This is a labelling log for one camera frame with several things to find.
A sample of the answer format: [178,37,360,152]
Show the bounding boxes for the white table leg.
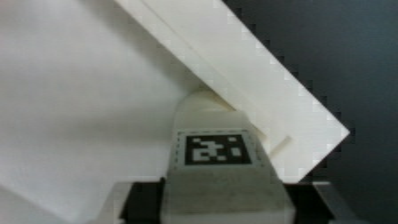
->
[161,91,296,224]

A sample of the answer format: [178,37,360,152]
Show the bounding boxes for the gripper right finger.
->
[285,181,372,224]

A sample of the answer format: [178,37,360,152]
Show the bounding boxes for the white square table top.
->
[0,0,349,224]

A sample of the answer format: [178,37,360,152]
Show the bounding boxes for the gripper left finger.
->
[91,178,166,224]

